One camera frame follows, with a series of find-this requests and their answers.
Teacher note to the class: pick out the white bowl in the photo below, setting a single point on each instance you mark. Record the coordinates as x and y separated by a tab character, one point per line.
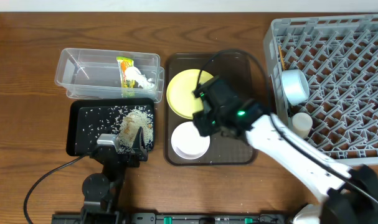
187	143

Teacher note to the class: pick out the spilled rice pile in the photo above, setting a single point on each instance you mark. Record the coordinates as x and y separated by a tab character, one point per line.
127	123

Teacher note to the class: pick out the clear plastic bin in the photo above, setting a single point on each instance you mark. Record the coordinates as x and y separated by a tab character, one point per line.
95	74

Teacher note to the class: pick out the green snack wrapper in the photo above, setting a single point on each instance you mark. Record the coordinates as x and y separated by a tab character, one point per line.
127	84

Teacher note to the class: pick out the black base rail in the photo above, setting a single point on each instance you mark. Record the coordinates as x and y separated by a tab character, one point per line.
152	218

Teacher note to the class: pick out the light blue bowl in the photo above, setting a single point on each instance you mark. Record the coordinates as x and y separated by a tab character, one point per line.
295	86

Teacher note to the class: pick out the wooden chopstick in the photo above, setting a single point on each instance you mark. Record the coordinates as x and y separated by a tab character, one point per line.
281	58

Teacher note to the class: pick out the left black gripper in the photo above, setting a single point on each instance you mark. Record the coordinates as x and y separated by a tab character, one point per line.
121	156

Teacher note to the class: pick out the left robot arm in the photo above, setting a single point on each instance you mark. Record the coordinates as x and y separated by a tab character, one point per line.
101	191

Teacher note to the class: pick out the brown serving tray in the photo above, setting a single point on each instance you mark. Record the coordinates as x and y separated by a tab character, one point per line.
235	68

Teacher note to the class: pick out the yellow round plate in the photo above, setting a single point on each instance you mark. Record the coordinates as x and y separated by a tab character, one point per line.
180	95

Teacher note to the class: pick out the grey dishwasher rack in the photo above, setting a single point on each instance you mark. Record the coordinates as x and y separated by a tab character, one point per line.
339	58

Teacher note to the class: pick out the white napkin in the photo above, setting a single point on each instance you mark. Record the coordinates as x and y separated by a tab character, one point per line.
133	73

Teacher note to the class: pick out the white cup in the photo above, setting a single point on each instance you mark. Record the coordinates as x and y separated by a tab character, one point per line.
302	124

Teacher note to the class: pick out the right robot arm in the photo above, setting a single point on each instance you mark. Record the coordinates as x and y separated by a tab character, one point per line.
345	195

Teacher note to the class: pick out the black waste bin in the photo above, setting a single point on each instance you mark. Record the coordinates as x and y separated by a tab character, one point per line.
91	118

